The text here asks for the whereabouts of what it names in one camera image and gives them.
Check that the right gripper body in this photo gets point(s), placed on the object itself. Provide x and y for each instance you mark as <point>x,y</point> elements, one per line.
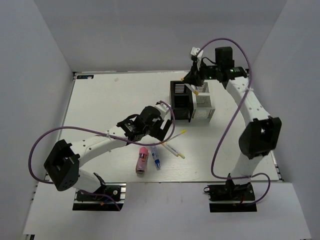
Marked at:
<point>208,72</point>

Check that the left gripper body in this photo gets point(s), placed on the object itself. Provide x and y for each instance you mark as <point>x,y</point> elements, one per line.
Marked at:
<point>156,126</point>

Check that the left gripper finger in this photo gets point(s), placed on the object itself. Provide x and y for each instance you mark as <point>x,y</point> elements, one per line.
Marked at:
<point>167,125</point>
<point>159,134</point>

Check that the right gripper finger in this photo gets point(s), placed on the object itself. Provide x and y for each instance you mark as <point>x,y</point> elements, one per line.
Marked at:
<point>198,82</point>
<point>190,78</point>

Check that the yellow white pen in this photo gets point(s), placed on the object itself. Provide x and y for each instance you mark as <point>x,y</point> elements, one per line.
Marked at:
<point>193,90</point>

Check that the yellow capped white marker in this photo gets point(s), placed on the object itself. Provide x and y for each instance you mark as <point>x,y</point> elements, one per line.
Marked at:
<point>177,135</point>

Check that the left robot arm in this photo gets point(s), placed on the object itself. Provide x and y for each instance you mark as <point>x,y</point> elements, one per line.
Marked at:
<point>65,160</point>

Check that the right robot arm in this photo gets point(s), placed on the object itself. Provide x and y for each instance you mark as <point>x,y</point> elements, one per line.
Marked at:
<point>261,132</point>

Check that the blue correction tape pen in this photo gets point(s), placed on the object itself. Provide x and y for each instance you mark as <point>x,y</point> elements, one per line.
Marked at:
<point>156,157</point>

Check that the black slotted pen holder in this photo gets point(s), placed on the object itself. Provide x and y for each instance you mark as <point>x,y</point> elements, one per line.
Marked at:
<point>181,101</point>

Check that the right blue table label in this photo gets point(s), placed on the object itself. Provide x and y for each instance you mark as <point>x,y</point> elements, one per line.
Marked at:
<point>241,74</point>

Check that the blue table label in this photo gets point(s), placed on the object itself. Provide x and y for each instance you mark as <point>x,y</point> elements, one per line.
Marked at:
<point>85,77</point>
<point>241,74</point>

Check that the white slotted pen holder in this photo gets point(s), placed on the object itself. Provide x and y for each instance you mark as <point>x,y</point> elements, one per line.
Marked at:
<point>203,104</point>

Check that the pink glue stick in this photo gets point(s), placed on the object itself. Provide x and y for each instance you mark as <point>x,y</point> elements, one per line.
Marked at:
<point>142,160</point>

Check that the left blue table label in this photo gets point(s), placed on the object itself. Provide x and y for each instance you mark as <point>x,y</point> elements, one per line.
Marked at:
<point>85,77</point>

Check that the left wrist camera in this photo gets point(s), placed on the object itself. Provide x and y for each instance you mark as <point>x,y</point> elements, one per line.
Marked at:
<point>163,109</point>

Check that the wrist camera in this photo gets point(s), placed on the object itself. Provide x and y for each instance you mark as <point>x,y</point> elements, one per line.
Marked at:
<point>196,55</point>
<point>163,109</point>

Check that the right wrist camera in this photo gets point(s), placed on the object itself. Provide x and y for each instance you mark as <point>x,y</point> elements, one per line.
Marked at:
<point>196,55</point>

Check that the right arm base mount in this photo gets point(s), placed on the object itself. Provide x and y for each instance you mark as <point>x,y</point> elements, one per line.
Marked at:
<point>222,200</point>

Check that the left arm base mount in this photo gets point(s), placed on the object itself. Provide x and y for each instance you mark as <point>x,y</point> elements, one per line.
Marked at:
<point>110,198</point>

